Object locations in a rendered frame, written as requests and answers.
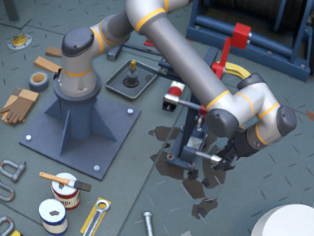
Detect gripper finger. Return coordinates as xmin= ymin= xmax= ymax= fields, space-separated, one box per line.
xmin=210 ymin=156 xmax=238 ymax=171
xmin=215 ymin=144 xmax=237 ymax=162

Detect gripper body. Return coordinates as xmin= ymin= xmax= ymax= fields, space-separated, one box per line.
xmin=227 ymin=129 xmax=262 ymax=160

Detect grey lever with silver end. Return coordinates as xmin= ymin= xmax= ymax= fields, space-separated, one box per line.
xmin=161 ymin=93 xmax=204 ymax=112

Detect yellow curved jaw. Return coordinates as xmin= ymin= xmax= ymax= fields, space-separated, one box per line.
xmin=221 ymin=61 xmax=252 ymax=81

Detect red winch lever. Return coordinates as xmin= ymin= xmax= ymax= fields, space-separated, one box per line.
xmin=211 ymin=22 xmax=253 ymax=80

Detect dark socket with yellow top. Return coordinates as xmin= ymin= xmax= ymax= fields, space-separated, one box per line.
xmin=122 ymin=59 xmax=140 ymax=89

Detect grey metal tray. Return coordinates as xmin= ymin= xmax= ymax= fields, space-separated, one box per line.
xmin=105 ymin=58 xmax=159 ymax=101

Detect small red latch clip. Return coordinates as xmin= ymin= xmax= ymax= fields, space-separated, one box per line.
xmin=196 ymin=106 xmax=208 ymax=128

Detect red white cylinder grip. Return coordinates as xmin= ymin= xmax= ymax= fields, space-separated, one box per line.
xmin=169 ymin=80 xmax=186 ymax=98

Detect white round bollard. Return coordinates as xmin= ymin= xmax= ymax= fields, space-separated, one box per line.
xmin=250 ymin=204 xmax=314 ymax=236

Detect silver steel bolt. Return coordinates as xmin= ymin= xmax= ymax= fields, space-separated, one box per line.
xmin=142 ymin=211 xmax=155 ymax=236

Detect grey spanner on yellow card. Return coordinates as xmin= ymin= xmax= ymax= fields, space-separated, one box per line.
xmin=80 ymin=196 xmax=112 ymax=236

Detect grey block with dark bar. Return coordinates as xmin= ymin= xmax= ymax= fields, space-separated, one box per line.
xmin=106 ymin=42 xmax=159 ymax=62

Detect white tin with red bands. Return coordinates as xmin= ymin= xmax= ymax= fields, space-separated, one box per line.
xmin=51 ymin=172 xmax=81 ymax=211

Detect white tin with blue bands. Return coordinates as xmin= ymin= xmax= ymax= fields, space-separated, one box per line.
xmin=38 ymin=198 xmax=69 ymax=236

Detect small brown wooden wedge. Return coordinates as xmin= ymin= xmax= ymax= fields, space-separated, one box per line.
xmin=45 ymin=46 xmax=63 ymax=59

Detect large tan wooden wedge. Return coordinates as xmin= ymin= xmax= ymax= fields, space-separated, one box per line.
xmin=33 ymin=56 xmax=62 ymax=74

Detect blue-grey tape roll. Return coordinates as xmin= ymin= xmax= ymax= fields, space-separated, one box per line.
xmin=28 ymin=71 xmax=50 ymax=93

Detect grey steel shackle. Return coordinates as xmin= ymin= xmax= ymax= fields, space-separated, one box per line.
xmin=0 ymin=160 xmax=27 ymax=184
xmin=0 ymin=180 xmax=16 ymax=203
xmin=0 ymin=216 xmax=15 ymax=236

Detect brown tan work gloves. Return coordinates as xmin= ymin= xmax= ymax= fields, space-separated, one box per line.
xmin=0 ymin=87 xmax=40 ymax=125

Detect grey deck plate yellow cap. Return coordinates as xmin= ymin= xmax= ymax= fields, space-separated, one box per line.
xmin=7 ymin=32 xmax=33 ymax=51

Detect blue tow hook bracket stand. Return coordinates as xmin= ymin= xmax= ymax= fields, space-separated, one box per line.
xmin=158 ymin=46 xmax=220 ymax=170

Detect blue winch frame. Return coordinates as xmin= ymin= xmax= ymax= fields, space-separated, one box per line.
xmin=185 ymin=0 xmax=314 ymax=83

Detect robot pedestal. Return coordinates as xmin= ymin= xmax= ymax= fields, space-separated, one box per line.
xmin=18 ymin=74 xmax=142 ymax=181

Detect wooden handled paint brush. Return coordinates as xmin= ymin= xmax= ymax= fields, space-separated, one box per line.
xmin=38 ymin=171 xmax=92 ymax=193

